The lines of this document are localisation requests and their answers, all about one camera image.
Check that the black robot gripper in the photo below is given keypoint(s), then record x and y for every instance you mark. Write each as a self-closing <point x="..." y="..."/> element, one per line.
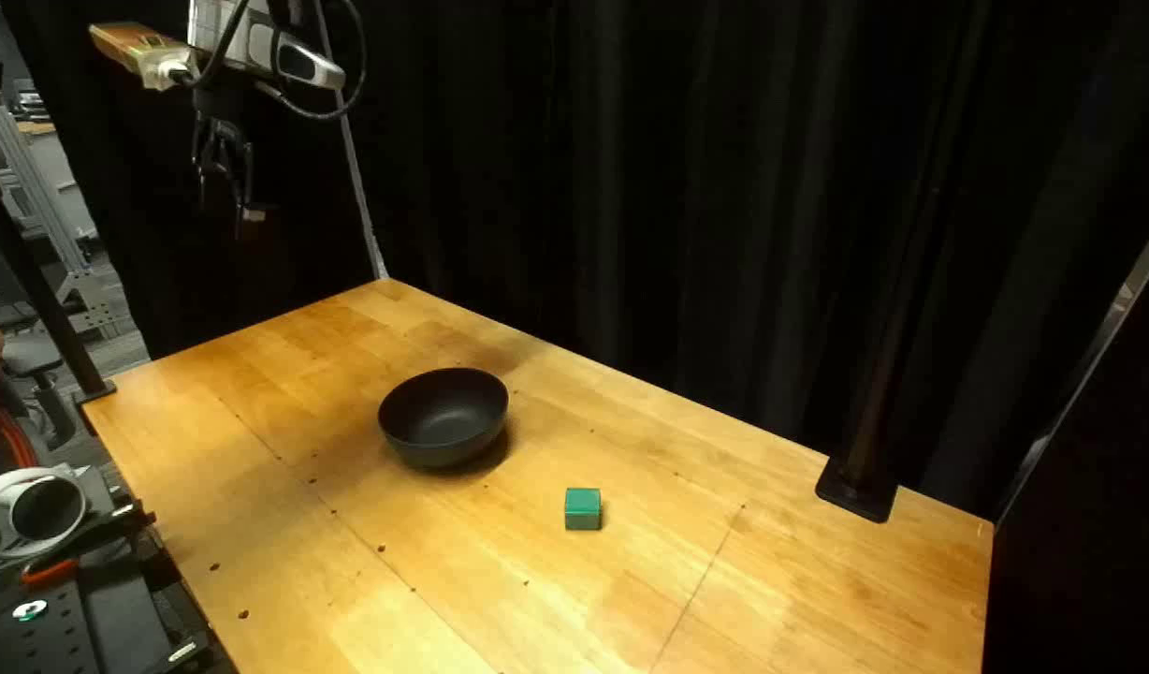
<point x="225" y="101"/>

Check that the green block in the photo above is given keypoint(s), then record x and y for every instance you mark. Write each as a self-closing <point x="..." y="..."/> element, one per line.
<point x="587" y="507"/>

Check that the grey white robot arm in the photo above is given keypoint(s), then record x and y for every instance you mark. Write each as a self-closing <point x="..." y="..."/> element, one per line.
<point x="265" y="40"/>

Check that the black bowl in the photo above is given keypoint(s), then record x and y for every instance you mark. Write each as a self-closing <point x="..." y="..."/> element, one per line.
<point x="443" y="416"/>

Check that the silver metal pole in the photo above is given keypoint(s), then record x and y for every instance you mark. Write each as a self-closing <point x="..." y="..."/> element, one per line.
<point x="360" y="199"/>

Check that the black curtain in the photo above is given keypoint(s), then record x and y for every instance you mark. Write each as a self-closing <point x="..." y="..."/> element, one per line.
<point x="670" y="187"/>

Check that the black panel with silver edge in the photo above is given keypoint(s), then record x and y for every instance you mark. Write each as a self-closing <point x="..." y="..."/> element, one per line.
<point x="1083" y="501"/>

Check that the grey metal shelf frame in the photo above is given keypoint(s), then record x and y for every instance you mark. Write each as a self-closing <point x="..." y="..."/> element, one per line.
<point x="35" y="212"/>

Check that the white round camera device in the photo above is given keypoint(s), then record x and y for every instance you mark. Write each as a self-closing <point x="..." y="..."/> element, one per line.
<point x="29" y="509"/>

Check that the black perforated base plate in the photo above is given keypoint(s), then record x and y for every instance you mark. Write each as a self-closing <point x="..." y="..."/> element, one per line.
<point x="60" y="623"/>

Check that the black post with base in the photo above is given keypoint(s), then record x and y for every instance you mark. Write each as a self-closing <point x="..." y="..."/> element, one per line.
<point x="871" y="424"/>

